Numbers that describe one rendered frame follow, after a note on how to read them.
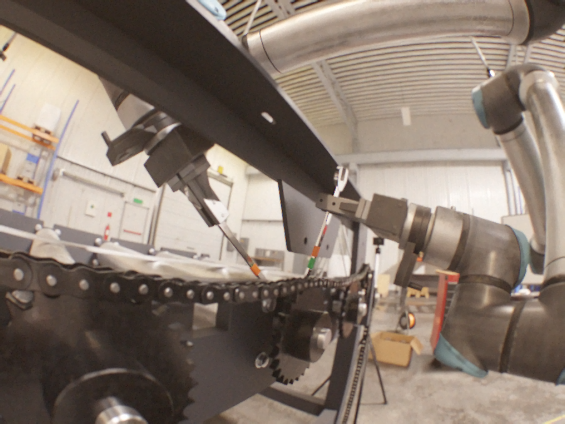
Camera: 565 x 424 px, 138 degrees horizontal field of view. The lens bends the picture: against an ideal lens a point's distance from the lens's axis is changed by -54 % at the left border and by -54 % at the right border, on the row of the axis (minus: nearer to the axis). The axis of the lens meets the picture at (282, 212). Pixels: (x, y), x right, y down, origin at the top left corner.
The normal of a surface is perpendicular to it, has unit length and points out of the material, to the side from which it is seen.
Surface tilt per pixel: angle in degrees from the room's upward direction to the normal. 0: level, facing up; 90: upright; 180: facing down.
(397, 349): 90
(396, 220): 91
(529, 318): 46
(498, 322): 58
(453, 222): 68
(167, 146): 137
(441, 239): 104
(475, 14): 155
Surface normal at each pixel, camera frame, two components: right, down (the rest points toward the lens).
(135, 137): 0.75, -0.22
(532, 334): -0.84, -0.52
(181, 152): -0.44, 0.55
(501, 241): -0.41, -0.44
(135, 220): 0.85, 0.00
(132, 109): 0.04, 0.36
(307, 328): -0.40, -0.64
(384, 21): -0.15, 0.80
